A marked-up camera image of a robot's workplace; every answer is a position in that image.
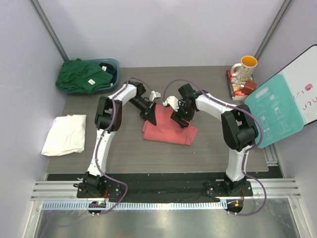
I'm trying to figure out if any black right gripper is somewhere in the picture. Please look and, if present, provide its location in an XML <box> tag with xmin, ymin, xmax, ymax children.
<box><xmin>170</xmin><ymin>100</ymin><xmax>195</xmax><ymax>128</ymax></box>

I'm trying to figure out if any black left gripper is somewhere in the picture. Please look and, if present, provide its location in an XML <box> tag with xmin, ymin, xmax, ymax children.
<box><xmin>129</xmin><ymin>97</ymin><xmax>157</xmax><ymax>126</ymax></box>

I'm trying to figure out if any pink t-shirt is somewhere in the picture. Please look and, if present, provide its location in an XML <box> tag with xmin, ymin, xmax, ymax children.
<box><xmin>142</xmin><ymin>105</ymin><xmax>198</xmax><ymax>146</ymax></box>

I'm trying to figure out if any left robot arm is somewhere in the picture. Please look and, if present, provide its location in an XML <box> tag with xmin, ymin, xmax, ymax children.
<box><xmin>74</xmin><ymin>78</ymin><xmax>161</xmax><ymax>198</ymax></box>

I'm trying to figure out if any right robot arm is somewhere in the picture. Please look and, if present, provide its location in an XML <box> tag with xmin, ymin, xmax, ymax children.
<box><xmin>163</xmin><ymin>83</ymin><xmax>259</xmax><ymax>196</ymax></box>

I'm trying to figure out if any red book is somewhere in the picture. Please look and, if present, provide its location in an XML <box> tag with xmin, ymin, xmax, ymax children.
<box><xmin>226</xmin><ymin>70</ymin><xmax>253</xmax><ymax>101</ymax></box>

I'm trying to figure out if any dark navy t-shirt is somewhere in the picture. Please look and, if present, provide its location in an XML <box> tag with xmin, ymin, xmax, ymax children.
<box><xmin>99</xmin><ymin>62</ymin><xmax>117</xmax><ymax>81</ymax></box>

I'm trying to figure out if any blue plastic bin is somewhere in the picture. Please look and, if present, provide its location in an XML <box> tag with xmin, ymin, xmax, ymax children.
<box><xmin>64</xmin><ymin>58</ymin><xmax>121</xmax><ymax>95</ymax></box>

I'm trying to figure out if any small brown box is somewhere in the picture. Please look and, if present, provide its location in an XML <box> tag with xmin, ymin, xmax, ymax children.
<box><xmin>242</xmin><ymin>80</ymin><xmax>257</xmax><ymax>95</ymax></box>

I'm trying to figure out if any green t-shirt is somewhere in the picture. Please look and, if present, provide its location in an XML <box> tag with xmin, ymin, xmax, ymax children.
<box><xmin>55</xmin><ymin>58</ymin><xmax>112</xmax><ymax>94</ymax></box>

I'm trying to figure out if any folded white t-shirt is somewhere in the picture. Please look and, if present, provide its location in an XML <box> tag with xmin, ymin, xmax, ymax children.
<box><xmin>41</xmin><ymin>115</ymin><xmax>87</xmax><ymax>157</ymax></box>

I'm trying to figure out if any white mug orange inside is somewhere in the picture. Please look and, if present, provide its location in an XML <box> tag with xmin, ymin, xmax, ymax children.
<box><xmin>231</xmin><ymin>56</ymin><xmax>258</xmax><ymax>81</ymax></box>

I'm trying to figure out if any teal folding board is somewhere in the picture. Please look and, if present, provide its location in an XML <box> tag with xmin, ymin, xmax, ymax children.
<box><xmin>244</xmin><ymin>74</ymin><xmax>304</xmax><ymax>148</ymax></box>

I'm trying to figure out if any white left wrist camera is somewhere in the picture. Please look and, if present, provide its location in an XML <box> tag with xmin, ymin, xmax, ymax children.
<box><xmin>149</xmin><ymin>90</ymin><xmax>161</xmax><ymax>102</ymax></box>

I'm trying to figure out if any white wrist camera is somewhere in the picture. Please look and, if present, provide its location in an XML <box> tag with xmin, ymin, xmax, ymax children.
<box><xmin>163</xmin><ymin>96</ymin><xmax>179</xmax><ymax>112</ymax></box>
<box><xmin>149</xmin><ymin>90</ymin><xmax>161</xmax><ymax>102</ymax></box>

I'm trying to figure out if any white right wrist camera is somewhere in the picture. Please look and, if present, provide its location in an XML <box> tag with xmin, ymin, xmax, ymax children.
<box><xmin>163</xmin><ymin>96</ymin><xmax>179</xmax><ymax>112</ymax></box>

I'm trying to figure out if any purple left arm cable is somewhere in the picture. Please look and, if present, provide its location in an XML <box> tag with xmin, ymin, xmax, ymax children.
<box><xmin>95</xmin><ymin>78</ymin><xmax>156</xmax><ymax>216</ymax></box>

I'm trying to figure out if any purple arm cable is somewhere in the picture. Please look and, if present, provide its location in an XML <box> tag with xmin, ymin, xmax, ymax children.
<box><xmin>163</xmin><ymin>79</ymin><xmax>267</xmax><ymax>217</ymax></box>
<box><xmin>95</xmin><ymin>78</ymin><xmax>156</xmax><ymax>216</ymax></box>

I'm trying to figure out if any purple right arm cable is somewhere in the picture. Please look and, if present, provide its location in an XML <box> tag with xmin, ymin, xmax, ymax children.
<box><xmin>163</xmin><ymin>79</ymin><xmax>267</xmax><ymax>217</ymax></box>

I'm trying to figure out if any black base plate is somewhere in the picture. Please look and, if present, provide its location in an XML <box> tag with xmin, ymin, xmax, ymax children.
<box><xmin>91</xmin><ymin>173</ymin><xmax>254</xmax><ymax>203</ymax></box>

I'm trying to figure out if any aluminium rail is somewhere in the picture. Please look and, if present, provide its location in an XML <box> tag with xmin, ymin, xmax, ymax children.
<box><xmin>31</xmin><ymin>178</ymin><xmax>301</xmax><ymax>213</ymax></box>

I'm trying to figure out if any whiteboard with black frame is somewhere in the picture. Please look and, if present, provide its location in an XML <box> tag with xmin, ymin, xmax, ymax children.
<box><xmin>278</xmin><ymin>44</ymin><xmax>317</xmax><ymax>125</ymax></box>

